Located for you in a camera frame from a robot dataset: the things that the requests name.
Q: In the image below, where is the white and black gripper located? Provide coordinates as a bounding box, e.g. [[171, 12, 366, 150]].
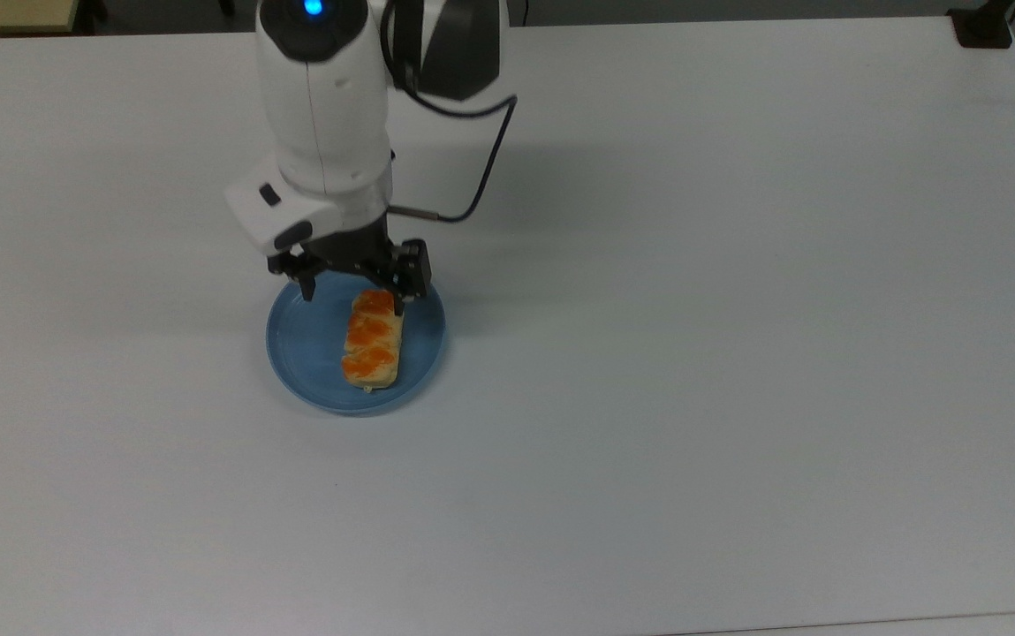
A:
[[224, 152, 433, 317]]

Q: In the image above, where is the blue round plate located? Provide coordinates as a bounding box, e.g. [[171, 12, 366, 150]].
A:
[[265, 269, 448, 416]]

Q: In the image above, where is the orange glazed bread loaf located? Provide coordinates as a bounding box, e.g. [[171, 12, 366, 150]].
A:
[[341, 288, 405, 390]]

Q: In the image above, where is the wooden furniture piece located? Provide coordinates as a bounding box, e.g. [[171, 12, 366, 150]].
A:
[[0, 0, 84, 36]]

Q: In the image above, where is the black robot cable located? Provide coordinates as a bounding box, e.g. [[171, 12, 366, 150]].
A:
[[382, 0, 519, 224]]

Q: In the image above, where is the black clamp mount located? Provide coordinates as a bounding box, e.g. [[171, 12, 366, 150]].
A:
[[948, 0, 1015, 49]]

